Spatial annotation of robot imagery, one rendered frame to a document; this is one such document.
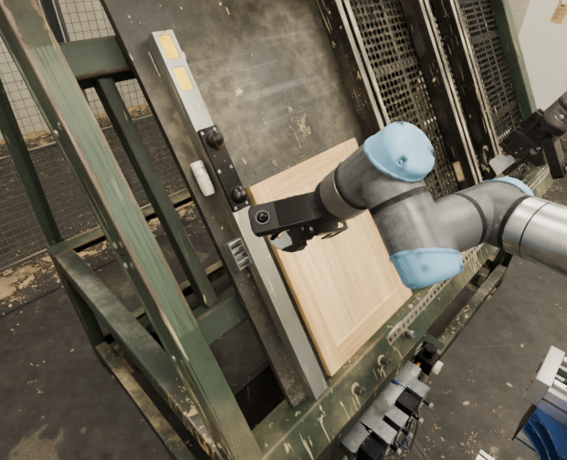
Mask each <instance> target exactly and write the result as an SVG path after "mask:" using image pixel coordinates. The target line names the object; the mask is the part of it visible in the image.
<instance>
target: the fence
mask: <svg viewBox="0 0 567 460"><path fill-rule="evenodd" d="M167 35H170V36H171V38H172V40H173V43H174V45H175V47H176V50H177V52H178V54H179V58H173V59H168V58H167V56H166V55H165V52H164V50H163V47H162V44H161V42H160V40H159V38H158V37H161V36H167ZM146 42H147V45H148V47H149V49H150V50H151V52H152V56H153V58H154V60H155V63H156V65H157V67H158V69H159V70H160V73H161V75H162V77H163V80H164V83H165V85H166V87H167V88H168V90H169V93H170V95H171V97H172V99H173V103H174V105H175V107H176V108H177V111H178V113H179V115H180V117H181V119H182V122H183V124H184V126H185V128H186V131H187V133H188V135H189V137H190V139H191V142H192V144H193V146H194V149H195V151H196V153H197V155H198V157H199V160H200V161H202V162H203V164H204V167H205V169H206V171H207V173H208V175H209V177H210V180H211V182H212V184H213V186H214V189H215V190H214V192H215V195H216V198H217V200H218V202H219V203H220V205H221V208H222V210H223V212H224V214H225V216H226V220H227V222H228V223H229V225H230V228H231V230H232V232H233V234H234V237H235V238H238V237H241V239H242V241H243V243H244V246H245V248H246V250H247V252H248V255H249V257H250V259H251V261H252V264H250V265H248V268H249V270H250V272H251V275H252V277H253V278H254V280H255V282H256V285H257V288H258V290H259V292H260V295H261V297H262V298H263V300H264V302H265V305H266V307H267V309H268V313H269V315H270V317H271V318H272V320H273V323H274V325H275V327H276V329H277V331H278V335H279V336H280V338H281V340H282V343H283V345H284V347H285V349H286V351H287V354H288V355H289V358H290V361H291V363H292V365H293V367H294V369H295V372H296V373H297V375H298V377H299V381H300V383H301V385H302V387H303V389H304V392H305V393H306V395H307V396H309V397H311V398H313V399H315V400H317V399H318V398H319V397H320V396H321V395H322V394H323V393H324V391H325V390H326V389H327V388H328V385H327V382H326V381H325V379H324V377H323V374H322V372H321V370H320V366H319V364H318V363H317V360H316V358H315V356H314V353H313V351H312V349H311V347H310V344H309V342H308V339H307V337H306V335H305V332H304V330H303V328H302V327H301V324H300V322H299V318H298V316H297V314H296V312H295V309H294V308H293V306H292V303H291V301H290V299H289V295H288V293H287V291H286V289H285V287H284V285H283V283H282V280H281V278H280V276H279V273H278V271H277V269H276V266H275V264H274V262H273V259H272V257H271V255H270V253H269V251H268V248H267V245H266V243H265V241H264V238H263V236H261V237H257V236H255V235H254V234H253V232H252V230H251V226H250V222H249V218H248V209H249V206H247V207H246V208H244V209H242V210H240V211H238V212H236V213H233V212H232V210H231V207H230V205H229V203H228V201H227V199H226V196H225V194H224V192H223V189H222V187H221V185H220V183H219V181H218V179H217V177H216V175H215V171H214V169H213V167H212V165H211V163H210V161H209V159H208V157H207V154H206V152H205V149H204V146H203V144H202V143H201V141H200V138H199V136H198V134H197V132H198V131H199V130H201V129H204V128H207V127H210V126H213V125H214V124H213V122H212V120H211V118H210V115H209V113H208V111H207V108H206V106H205V104H204V101H203V99H202V97H201V94H200V92H199V90H198V88H197V86H196V84H195V82H194V78H193V76H192V74H191V71H190V69H189V67H188V65H187V63H186V61H185V59H184V55H183V53H182V50H181V49H180V47H179V45H178V42H177V40H176V38H175V35H174V33H173V31H172V29H171V30H164V31H158V32H152V33H151V34H150V36H149V37H148V39H147V40H146ZM180 67H184V68H185V71H186V73H187V75H188V77H189V79H190V81H191V83H192V85H193V89H188V90H185V91H182V90H181V87H180V85H179V83H178V81H177V78H176V76H175V75H174V73H173V68H180Z"/></svg>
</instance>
